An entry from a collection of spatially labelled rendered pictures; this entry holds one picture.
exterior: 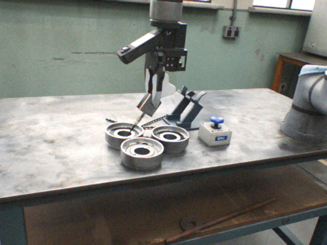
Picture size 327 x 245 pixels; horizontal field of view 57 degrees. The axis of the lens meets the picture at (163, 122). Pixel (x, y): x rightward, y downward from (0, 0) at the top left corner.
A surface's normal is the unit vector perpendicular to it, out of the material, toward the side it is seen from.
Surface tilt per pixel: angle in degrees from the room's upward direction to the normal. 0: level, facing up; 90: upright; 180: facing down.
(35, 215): 0
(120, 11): 90
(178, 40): 90
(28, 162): 0
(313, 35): 90
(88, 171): 0
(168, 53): 90
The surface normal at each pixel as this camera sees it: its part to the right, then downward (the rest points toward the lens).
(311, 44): -0.92, 0.07
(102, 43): 0.37, 0.39
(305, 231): 0.08, -0.92
